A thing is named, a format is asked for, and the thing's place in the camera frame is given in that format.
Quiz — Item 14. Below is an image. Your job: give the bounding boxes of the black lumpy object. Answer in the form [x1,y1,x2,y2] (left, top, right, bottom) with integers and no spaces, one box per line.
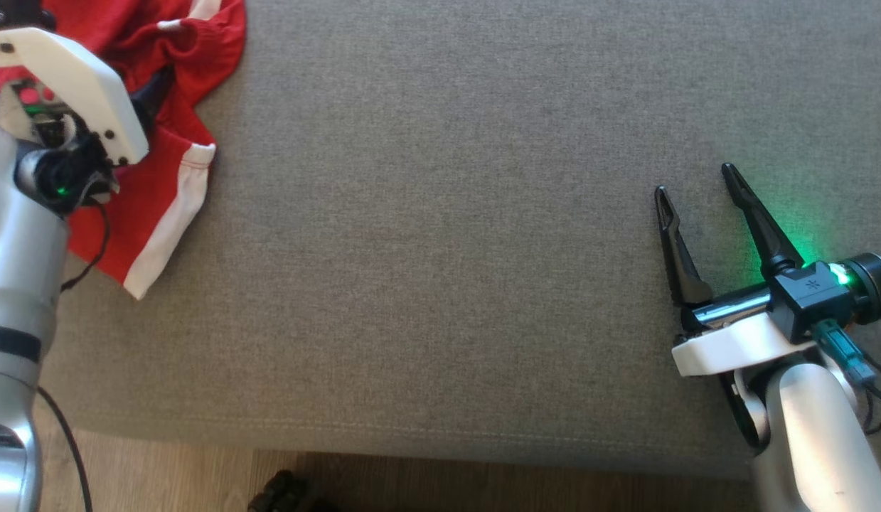
[248,469,334,512]

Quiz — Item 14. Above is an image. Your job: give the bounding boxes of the right camera cable teal plug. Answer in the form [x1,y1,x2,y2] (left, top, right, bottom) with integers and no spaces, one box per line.
[810,319,881,434]

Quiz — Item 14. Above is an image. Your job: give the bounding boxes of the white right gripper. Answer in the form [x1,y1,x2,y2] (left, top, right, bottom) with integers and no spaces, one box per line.
[655,164,881,378]

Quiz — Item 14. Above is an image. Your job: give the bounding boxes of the red shorts with white stripes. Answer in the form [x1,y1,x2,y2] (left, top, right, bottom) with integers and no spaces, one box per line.
[42,0,247,299]

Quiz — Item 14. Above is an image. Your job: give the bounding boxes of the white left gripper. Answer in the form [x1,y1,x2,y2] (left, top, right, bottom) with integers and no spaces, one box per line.
[0,28,176,214]

